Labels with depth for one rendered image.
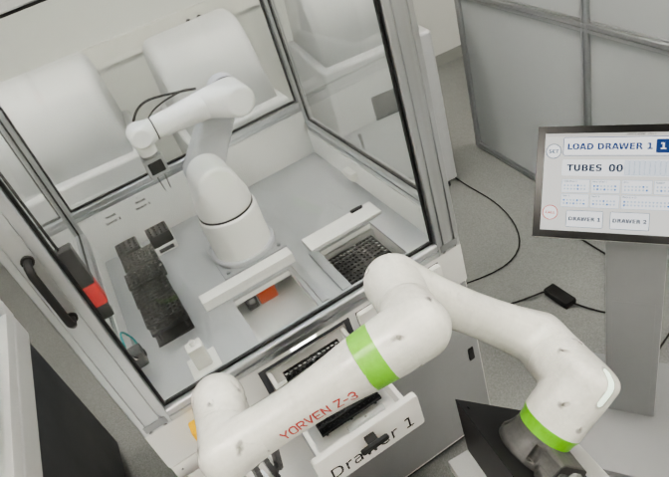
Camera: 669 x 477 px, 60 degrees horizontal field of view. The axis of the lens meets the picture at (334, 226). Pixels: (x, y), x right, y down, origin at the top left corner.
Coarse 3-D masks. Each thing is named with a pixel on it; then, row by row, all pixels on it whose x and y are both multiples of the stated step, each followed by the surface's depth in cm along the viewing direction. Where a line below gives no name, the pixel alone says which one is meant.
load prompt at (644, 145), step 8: (584, 136) 158; (592, 136) 157; (600, 136) 156; (608, 136) 156; (616, 136) 155; (624, 136) 154; (632, 136) 153; (640, 136) 152; (648, 136) 151; (656, 136) 150; (664, 136) 149; (568, 144) 160; (576, 144) 159; (584, 144) 158; (592, 144) 157; (600, 144) 156; (608, 144) 156; (616, 144) 155; (624, 144) 154; (632, 144) 153; (640, 144) 152; (648, 144) 151; (656, 144) 150; (664, 144) 149; (568, 152) 160; (576, 152) 159; (584, 152) 158; (592, 152) 157; (600, 152) 156; (608, 152) 156; (616, 152) 155; (624, 152) 154; (632, 152) 153; (640, 152) 152; (648, 152) 151; (656, 152) 150; (664, 152) 149
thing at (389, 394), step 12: (324, 336) 166; (336, 336) 168; (312, 348) 165; (288, 360) 163; (300, 360) 165; (276, 372) 162; (276, 384) 157; (384, 396) 151; (396, 396) 144; (372, 408) 149; (348, 420) 149; (312, 432) 149; (336, 432) 147; (348, 432) 146; (312, 444) 139; (324, 444) 145
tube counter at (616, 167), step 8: (608, 160) 155; (616, 160) 155; (624, 160) 154; (632, 160) 153; (640, 160) 152; (648, 160) 151; (656, 160) 150; (664, 160) 149; (608, 168) 155; (616, 168) 155; (624, 168) 154; (632, 168) 153; (640, 168) 152; (648, 168) 151; (656, 168) 150; (664, 168) 149; (656, 176) 150; (664, 176) 149
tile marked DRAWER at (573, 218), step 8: (568, 216) 160; (576, 216) 159; (584, 216) 158; (592, 216) 157; (600, 216) 156; (568, 224) 160; (576, 224) 159; (584, 224) 158; (592, 224) 157; (600, 224) 156
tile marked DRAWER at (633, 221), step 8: (616, 216) 154; (624, 216) 154; (632, 216) 153; (640, 216) 152; (648, 216) 151; (616, 224) 154; (624, 224) 154; (632, 224) 153; (640, 224) 152; (648, 224) 151
